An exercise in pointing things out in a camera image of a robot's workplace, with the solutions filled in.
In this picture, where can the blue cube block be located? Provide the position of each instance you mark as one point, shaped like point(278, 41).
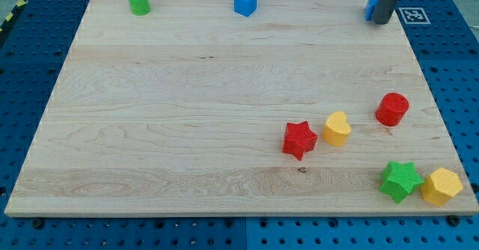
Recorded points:
point(245, 7)

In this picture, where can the blue block behind rod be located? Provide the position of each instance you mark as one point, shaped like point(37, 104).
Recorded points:
point(371, 4)

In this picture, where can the white fiducial marker tag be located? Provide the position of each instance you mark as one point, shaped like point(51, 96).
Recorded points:
point(414, 15)

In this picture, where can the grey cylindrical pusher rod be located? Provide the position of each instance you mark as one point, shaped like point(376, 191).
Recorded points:
point(383, 11)

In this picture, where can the green star block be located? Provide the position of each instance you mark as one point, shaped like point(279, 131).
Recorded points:
point(400, 180)

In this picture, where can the red star block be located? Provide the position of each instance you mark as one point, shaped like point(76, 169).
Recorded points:
point(298, 139)

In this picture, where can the yellow hexagon block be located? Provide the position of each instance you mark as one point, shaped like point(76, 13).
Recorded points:
point(441, 186)

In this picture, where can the yellow heart block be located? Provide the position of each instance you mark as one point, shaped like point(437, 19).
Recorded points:
point(336, 130)

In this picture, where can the green cylinder block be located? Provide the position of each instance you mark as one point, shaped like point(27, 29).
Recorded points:
point(139, 7)

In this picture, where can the red cylinder block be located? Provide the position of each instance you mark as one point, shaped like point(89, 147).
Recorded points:
point(392, 108)

